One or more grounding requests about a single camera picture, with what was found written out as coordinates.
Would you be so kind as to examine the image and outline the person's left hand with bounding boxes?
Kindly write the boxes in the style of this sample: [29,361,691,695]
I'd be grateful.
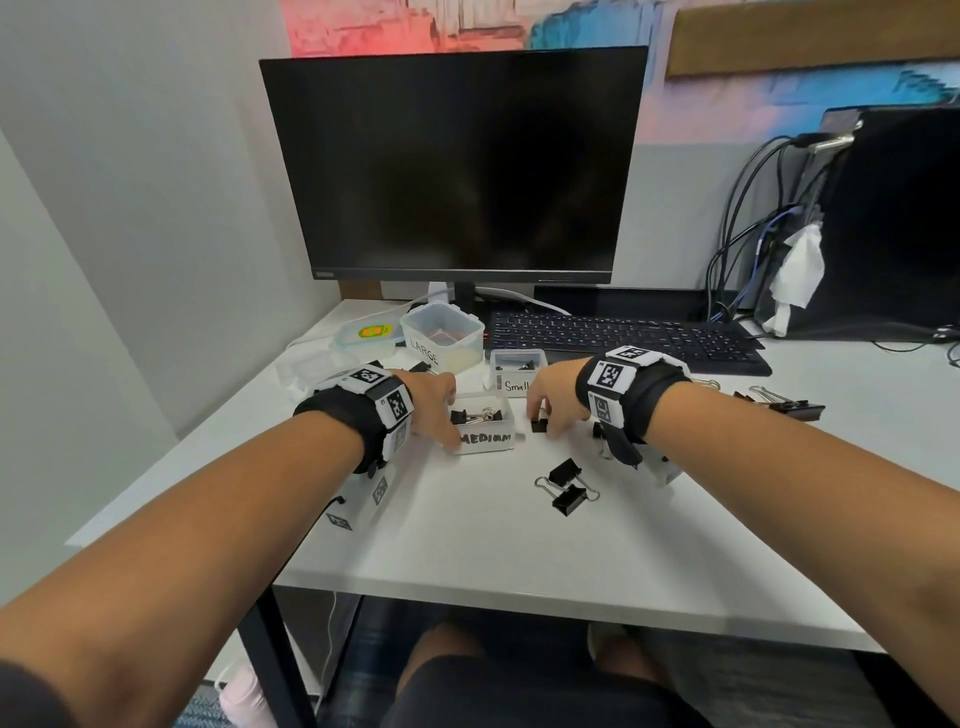
[390,369,463,453]

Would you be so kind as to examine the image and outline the clear lid with yellow sticker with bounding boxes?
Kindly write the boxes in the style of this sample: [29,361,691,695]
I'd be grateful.
[334,318,407,363]

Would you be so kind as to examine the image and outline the left wrist camera band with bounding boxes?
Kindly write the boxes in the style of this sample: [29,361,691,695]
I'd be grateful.
[293,363,416,532]

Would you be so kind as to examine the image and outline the large black binder clip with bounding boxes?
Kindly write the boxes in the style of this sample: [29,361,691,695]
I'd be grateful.
[748,385,827,423]

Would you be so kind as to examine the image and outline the white cable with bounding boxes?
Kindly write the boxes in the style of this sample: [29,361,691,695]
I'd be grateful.
[318,591,340,702]

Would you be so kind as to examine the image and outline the clear medium labelled container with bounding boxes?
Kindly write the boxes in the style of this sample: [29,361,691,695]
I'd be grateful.
[447,394,518,456]

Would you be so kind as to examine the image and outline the person's legs in dark shorts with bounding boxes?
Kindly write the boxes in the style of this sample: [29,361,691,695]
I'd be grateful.
[378,621,715,728]

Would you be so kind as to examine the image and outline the person's left forearm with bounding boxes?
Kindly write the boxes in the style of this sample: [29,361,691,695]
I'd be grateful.
[0,408,369,728]

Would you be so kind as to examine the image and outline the clear large labelled container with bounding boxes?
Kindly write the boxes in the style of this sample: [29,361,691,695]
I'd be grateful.
[399,301,486,375]

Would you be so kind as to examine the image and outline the white crumpled tissue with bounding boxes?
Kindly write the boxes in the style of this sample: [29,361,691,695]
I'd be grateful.
[762,222,827,338]

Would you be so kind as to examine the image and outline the bundle of black cables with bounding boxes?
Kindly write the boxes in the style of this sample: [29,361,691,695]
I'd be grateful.
[704,133,835,324]

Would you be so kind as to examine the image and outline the person's right hand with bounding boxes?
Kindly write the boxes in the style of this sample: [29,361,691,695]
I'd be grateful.
[525,357,594,436]

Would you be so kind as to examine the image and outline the pink bottle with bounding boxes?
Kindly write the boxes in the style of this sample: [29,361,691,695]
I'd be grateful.
[216,663,280,728]

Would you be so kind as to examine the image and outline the person's right forearm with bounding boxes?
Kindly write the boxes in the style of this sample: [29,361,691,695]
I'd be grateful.
[643,381,960,702]

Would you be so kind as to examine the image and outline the black desk riser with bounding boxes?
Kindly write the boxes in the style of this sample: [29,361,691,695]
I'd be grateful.
[533,284,715,324]

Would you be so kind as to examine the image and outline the right wrist camera band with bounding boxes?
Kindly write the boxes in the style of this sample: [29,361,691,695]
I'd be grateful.
[575,345,693,489]

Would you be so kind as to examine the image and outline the thin black cable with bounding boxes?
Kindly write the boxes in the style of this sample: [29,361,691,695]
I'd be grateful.
[872,324,960,369]

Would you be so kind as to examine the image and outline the black monitor back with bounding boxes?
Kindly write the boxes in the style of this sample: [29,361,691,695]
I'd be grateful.
[753,104,960,343]

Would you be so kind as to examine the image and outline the brown wooden wall board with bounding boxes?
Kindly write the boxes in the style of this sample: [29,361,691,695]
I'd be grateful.
[665,0,960,79]

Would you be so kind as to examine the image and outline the blue cable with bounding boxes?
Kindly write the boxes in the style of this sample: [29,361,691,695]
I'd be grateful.
[731,206,805,315]

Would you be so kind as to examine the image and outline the wrist camera band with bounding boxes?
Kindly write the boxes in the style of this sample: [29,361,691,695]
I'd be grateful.
[575,345,693,489]
[293,363,416,532]

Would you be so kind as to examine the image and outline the colourful wall painting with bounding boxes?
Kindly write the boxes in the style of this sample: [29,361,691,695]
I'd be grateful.
[279,0,960,144]

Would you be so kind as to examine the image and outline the black keyboard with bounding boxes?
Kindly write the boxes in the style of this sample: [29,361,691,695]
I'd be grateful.
[485,310,774,378]

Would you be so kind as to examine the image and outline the clear small labelled container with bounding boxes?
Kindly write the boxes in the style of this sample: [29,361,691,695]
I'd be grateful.
[488,348,549,399]

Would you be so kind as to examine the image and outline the black table leg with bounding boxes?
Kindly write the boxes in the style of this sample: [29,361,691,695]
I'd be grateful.
[237,583,318,728]

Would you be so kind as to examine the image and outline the black computer monitor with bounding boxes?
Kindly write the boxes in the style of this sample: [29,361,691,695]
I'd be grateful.
[258,45,651,313]

